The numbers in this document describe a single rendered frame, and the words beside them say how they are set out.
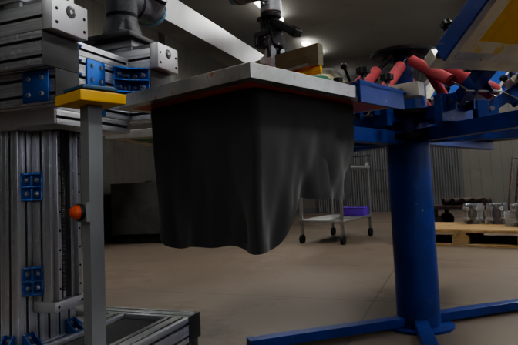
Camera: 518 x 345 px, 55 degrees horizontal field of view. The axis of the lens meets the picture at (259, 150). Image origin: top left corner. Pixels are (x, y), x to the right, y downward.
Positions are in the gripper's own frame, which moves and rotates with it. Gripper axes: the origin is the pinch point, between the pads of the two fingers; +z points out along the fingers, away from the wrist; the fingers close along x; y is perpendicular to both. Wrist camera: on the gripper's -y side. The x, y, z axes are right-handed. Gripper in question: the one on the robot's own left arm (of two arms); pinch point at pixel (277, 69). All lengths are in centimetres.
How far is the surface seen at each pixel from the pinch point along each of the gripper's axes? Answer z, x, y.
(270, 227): 50, 31, -21
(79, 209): 43, 68, 10
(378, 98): 12.7, -13.3, -30.5
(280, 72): 11.2, 35.2, -29.5
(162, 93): 12.8, 46.6, 3.7
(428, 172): 37, -97, -10
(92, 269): 59, 65, 9
